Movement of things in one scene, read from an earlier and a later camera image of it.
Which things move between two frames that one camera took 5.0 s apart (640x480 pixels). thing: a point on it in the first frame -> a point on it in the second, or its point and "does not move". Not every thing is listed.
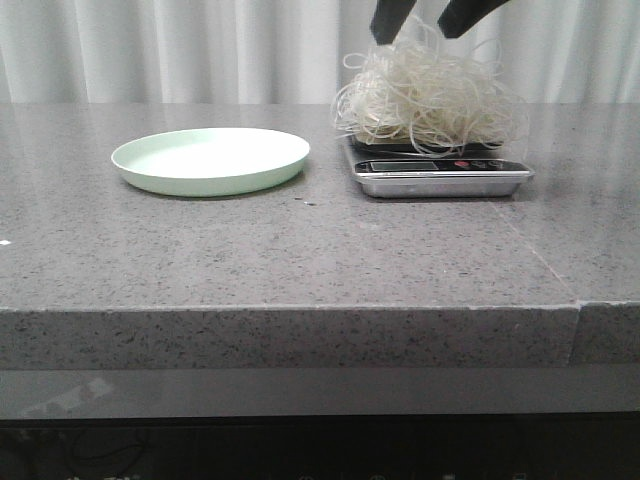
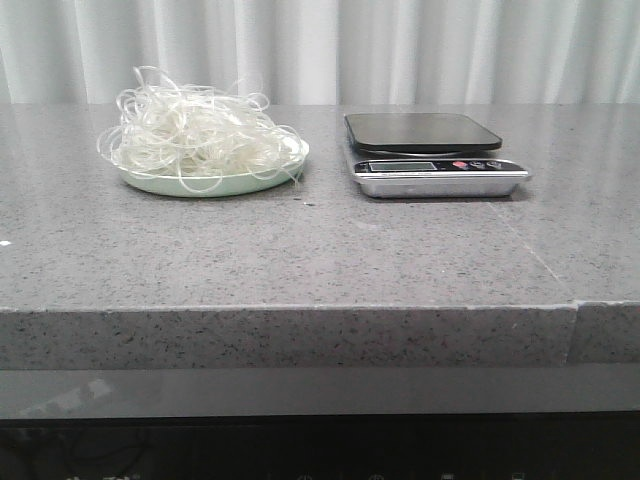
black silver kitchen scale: (431, 170) does not move
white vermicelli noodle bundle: (428, 92) -> (199, 131)
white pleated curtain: (291, 51) does not move
